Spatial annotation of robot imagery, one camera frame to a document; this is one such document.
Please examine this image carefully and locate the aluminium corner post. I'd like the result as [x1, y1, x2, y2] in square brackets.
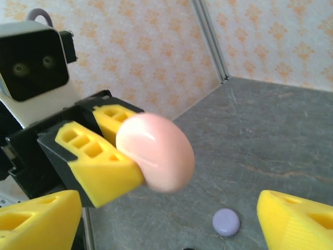
[191, 0, 230, 84]

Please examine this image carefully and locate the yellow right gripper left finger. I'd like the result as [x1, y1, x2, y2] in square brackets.
[0, 190, 83, 250]

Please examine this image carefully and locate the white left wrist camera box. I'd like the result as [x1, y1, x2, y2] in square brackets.
[0, 20, 79, 128]

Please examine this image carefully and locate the purple earbud charging case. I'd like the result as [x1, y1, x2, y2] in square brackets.
[212, 208, 240, 237]

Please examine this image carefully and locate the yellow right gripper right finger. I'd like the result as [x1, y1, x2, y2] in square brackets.
[257, 190, 333, 250]

